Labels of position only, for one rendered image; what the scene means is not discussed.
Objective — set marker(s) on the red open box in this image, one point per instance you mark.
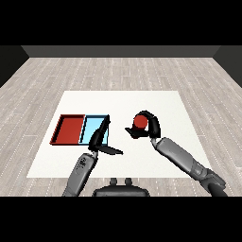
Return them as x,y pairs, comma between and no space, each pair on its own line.
68,129

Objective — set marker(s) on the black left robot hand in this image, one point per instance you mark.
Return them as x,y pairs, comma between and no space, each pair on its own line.
99,139

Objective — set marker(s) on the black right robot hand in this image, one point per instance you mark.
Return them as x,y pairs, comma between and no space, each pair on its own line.
152,126

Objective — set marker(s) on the red can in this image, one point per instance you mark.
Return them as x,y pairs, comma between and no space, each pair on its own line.
140,123

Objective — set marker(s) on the dark grey robot body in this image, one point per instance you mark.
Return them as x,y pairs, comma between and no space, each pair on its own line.
121,190

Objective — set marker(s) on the light blue open box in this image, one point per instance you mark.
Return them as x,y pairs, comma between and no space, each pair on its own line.
93,129

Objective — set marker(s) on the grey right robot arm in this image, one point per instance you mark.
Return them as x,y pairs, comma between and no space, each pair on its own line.
184,157

